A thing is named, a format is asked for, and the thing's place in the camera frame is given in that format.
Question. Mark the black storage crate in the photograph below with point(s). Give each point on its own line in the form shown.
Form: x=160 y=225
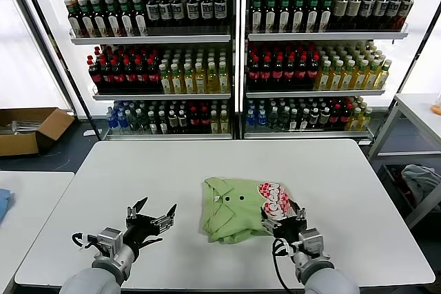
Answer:
x=391 y=178

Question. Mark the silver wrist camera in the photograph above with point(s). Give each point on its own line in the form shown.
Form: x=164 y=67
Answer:
x=311 y=240
x=109 y=240

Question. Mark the clear plastic packaging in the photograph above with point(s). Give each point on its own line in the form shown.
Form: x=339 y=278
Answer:
x=20 y=126

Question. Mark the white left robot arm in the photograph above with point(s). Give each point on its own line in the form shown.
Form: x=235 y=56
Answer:
x=117 y=263

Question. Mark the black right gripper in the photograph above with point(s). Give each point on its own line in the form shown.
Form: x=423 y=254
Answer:
x=289 y=230

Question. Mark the white cap dark label bottle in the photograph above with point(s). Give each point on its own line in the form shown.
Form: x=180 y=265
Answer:
x=154 y=11
x=368 y=10
x=221 y=10
x=406 y=8
x=380 y=10
x=193 y=10
x=208 y=10
x=166 y=11
x=178 y=11
x=394 y=10

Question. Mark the dark green bottle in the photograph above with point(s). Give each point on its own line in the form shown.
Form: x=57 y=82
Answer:
x=142 y=121
x=284 y=118
x=274 y=118
x=133 y=120

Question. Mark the white metal frame table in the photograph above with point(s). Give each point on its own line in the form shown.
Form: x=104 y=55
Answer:
x=422 y=115

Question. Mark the blue water bottle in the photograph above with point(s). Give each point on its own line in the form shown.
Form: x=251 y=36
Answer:
x=262 y=118
x=123 y=120
x=111 y=120
x=251 y=118

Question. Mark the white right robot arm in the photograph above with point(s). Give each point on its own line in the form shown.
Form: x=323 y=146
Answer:
x=310 y=266

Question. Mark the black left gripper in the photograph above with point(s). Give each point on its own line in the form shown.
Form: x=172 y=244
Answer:
x=143 y=232

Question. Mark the blue cloth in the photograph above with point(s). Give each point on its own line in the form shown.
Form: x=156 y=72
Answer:
x=4 y=204

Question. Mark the black slanted pole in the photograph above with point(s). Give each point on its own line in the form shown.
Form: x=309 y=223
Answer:
x=412 y=66
x=66 y=66

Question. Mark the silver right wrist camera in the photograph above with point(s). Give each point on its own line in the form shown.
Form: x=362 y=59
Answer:
x=311 y=240

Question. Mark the red cap cola bottle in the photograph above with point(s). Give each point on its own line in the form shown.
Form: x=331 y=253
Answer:
x=278 y=73
x=313 y=73
x=206 y=120
x=95 y=77
x=335 y=116
x=142 y=77
x=345 y=116
x=131 y=77
x=290 y=73
x=195 y=120
x=254 y=73
x=107 y=77
x=154 y=77
x=119 y=77
x=266 y=73
x=302 y=73

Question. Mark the green polo shirt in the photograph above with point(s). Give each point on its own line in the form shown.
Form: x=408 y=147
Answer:
x=234 y=215

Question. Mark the grey cloth pile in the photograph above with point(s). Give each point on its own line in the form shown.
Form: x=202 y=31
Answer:
x=420 y=180

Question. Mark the clear cup orange content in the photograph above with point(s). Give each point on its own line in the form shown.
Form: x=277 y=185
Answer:
x=437 y=109

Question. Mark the yellow drink bottle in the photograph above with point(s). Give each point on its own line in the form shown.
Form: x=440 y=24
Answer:
x=324 y=78
x=166 y=82
x=213 y=82
x=178 y=82
x=336 y=78
x=224 y=82
x=355 y=120
x=215 y=122
x=202 y=82
x=371 y=78
x=360 y=78
x=225 y=122
x=366 y=120
x=348 y=78
x=190 y=82
x=381 y=78

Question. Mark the brown cardboard box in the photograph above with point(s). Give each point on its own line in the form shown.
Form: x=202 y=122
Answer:
x=20 y=144

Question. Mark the green cap tea bottle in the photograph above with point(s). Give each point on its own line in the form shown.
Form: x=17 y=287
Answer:
x=325 y=15
x=285 y=15
x=271 y=15
x=256 y=15
x=126 y=21
x=88 y=22
x=299 y=15
x=76 y=22
x=140 y=21
x=113 y=22
x=101 y=22
x=313 y=15

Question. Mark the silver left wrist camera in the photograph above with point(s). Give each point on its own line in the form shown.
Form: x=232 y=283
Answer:
x=109 y=240

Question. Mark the grey metal shelving unit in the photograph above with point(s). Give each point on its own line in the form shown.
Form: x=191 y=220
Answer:
x=235 y=66
x=244 y=66

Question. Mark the white cap tan label bottle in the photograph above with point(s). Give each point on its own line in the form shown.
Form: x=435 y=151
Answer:
x=182 y=122
x=173 y=122
x=314 y=116
x=325 y=116
x=340 y=10
x=353 y=10

